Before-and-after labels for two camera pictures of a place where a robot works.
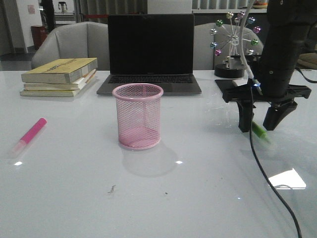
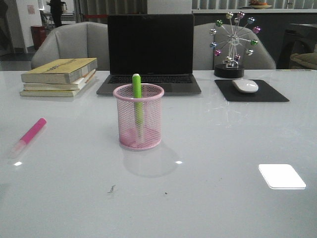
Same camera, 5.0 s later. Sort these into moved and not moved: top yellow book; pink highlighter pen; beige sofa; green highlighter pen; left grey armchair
Moved: green highlighter pen
Not moved: pink highlighter pen; top yellow book; beige sofa; left grey armchair
